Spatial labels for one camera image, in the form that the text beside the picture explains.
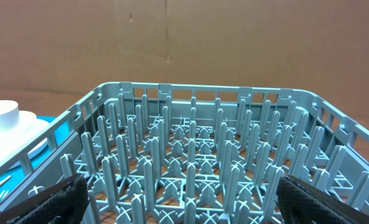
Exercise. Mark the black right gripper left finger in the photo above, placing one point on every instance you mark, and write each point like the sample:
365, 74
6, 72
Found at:
64, 202

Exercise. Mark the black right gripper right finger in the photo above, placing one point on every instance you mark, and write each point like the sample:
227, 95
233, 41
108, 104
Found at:
299, 203

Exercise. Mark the pink plate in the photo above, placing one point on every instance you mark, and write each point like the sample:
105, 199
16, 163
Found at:
13, 138

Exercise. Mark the grey dishwasher rack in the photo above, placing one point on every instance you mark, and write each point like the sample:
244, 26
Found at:
178, 153

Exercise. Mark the pale green cup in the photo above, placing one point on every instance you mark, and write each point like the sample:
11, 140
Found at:
9, 114

